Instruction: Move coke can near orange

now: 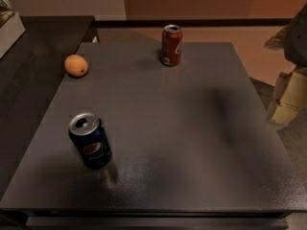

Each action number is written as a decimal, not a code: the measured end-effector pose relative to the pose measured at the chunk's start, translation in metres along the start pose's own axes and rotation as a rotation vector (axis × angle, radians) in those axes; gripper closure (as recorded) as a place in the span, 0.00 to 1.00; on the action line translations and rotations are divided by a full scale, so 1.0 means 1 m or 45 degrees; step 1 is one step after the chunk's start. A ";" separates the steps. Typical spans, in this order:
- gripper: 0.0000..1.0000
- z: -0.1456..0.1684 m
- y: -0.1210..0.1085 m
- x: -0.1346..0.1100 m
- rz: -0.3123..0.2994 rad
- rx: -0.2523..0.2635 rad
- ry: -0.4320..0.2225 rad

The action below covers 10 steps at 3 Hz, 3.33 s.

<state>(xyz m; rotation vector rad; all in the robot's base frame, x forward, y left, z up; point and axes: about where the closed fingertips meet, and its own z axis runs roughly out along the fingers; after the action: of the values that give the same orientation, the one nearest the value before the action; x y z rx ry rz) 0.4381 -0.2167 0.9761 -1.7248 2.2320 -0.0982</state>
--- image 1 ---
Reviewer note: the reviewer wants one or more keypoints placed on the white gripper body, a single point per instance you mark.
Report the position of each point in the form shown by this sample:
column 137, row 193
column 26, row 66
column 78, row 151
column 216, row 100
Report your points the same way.
column 297, row 40

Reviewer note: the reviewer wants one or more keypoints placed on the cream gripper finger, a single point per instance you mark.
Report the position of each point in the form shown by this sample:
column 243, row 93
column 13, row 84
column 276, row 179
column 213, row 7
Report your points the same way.
column 289, row 96

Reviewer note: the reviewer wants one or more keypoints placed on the red coke can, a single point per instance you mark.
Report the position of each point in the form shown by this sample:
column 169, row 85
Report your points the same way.
column 171, row 45

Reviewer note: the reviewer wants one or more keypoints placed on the blue pepsi can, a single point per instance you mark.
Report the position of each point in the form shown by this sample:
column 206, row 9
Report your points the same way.
column 87, row 133

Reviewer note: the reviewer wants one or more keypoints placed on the orange fruit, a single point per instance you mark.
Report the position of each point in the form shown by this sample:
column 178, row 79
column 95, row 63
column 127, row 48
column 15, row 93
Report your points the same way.
column 76, row 66

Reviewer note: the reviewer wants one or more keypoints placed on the dark side counter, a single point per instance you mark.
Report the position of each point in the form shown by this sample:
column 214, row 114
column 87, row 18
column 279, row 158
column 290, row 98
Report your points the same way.
column 30, row 74

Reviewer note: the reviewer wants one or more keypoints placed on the white box on counter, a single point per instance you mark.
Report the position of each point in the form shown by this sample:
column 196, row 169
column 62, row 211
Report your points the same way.
column 10, row 33

